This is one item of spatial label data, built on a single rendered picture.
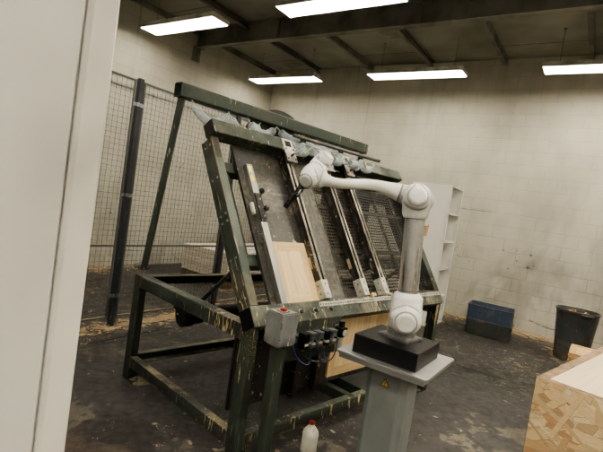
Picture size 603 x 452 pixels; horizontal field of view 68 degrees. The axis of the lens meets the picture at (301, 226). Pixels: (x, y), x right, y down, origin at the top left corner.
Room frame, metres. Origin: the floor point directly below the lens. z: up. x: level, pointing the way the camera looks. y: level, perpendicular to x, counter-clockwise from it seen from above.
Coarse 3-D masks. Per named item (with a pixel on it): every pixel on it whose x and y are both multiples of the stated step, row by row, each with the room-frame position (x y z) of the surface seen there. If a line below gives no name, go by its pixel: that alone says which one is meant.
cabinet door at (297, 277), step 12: (276, 252) 2.77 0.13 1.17; (288, 252) 2.85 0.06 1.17; (300, 252) 2.93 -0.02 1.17; (288, 264) 2.80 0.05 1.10; (300, 264) 2.88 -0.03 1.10; (288, 276) 2.75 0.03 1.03; (300, 276) 2.82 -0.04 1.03; (312, 276) 2.91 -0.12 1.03; (288, 288) 2.70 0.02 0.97; (300, 288) 2.77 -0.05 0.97; (312, 288) 2.85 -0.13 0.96; (288, 300) 2.65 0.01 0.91; (300, 300) 2.72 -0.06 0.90
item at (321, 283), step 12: (300, 144) 3.16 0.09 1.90; (288, 156) 3.18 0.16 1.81; (288, 168) 3.18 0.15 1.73; (288, 180) 3.16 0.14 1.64; (288, 192) 3.15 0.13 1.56; (300, 204) 3.08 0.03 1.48; (300, 216) 3.05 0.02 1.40; (300, 228) 3.04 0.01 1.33; (312, 240) 3.00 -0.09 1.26; (312, 252) 2.94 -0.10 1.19; (312, 264) 2.93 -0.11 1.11; (324, 276) 2.90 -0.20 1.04; (324, 288) 2.85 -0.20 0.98
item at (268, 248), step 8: (248, 168) 2.92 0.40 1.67; (248, 176) 2.90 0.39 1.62; (248, 184) 2.89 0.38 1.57; (256, 184) 2.90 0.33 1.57; (256, 192) 2.87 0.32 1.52; (256, 208) 2.82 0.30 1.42; (256, 216) 2.81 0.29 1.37; (264, 224) 2.78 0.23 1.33; (264, 232) 2.75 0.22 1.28; (264, 248) 2.73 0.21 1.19; (272, 248) 2.73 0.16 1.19; (272, 256) 2.70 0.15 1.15; (272, 264) 2.67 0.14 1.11; (272, 272) 2.66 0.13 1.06; (272, 280) 2.65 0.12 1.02; (280, 280) 2.65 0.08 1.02; (280, 288) 2.62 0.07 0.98; (280, 296) 2.59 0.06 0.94
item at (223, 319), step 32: (160, 288) 3.06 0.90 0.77; (192, 320) 2.84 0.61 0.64; (224, 320) 2.53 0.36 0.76; (128, 352) 3.28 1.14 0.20; (160, 352) 3.52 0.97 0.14; (192, 352) 3.70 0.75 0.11; (256, 352) 2.73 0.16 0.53; (160, 384) 2.94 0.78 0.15; (256, 384) 2.76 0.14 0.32; (288, 384) 2.95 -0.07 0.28; (192, 416) 2.65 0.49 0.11; (288, 416) 2.70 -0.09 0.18; (320, 416) 2.88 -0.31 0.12; (224, 448) 2.42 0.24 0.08
